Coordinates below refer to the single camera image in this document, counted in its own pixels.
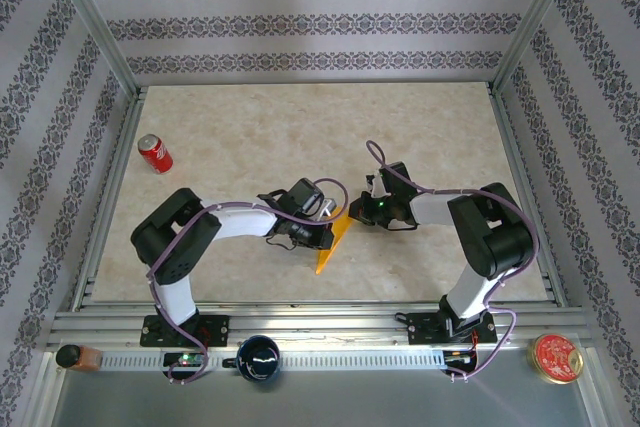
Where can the yellow square paper sheet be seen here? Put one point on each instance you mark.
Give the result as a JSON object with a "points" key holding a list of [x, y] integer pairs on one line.
{"points": [[337, 237]]}

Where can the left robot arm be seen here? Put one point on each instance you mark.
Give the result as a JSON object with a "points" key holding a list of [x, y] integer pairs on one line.
{"points": [[175, 247]]}

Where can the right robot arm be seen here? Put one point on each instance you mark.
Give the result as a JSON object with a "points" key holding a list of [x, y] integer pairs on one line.
{"points": [[490, 242]]}

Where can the dark blue mug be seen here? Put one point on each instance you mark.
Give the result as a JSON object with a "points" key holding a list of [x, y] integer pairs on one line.
{"points": [[257, 359]]}

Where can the red soda can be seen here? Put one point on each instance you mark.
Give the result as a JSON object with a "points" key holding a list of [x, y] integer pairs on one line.
{"points": [[155, 154]]}

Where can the small circuit board green light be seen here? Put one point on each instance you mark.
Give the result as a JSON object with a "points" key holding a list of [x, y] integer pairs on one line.
{"points": [[185, 359]]}

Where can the red round tin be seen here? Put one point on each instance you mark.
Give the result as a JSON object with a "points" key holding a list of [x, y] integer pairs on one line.
{"points": [[555, 357]]}

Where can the orange bottle with black cap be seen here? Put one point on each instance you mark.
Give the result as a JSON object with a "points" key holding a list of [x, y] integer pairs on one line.
{"points": [[80, 357]]}

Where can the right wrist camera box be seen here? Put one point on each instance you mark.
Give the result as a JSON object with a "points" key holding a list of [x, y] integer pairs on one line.
{"points": [[376, 187]]}

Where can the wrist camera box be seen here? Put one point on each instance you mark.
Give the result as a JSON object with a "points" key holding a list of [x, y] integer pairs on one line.
{"points": [[327, 208], [376, 187]]}

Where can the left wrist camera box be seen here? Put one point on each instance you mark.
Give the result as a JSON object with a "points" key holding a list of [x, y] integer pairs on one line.
{"points": [[327, 208]]}

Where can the aluminium table edge rail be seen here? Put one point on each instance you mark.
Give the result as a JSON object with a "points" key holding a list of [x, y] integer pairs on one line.
{"points": [[325, 329]]}

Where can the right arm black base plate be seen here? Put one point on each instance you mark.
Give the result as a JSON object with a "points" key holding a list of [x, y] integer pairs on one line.
{"points": [[422, 329]]}

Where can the aluminium side rail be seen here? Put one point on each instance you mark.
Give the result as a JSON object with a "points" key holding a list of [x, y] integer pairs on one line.
{"points": [[121, 147], [512, 147]]}

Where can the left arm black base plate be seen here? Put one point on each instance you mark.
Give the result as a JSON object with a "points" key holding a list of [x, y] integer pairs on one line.
{"points": [[217, 329]]}

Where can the aluminium frame post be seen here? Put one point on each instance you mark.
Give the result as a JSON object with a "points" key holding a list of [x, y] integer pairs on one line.
{"points": [[96, 22], [534, 22]]}

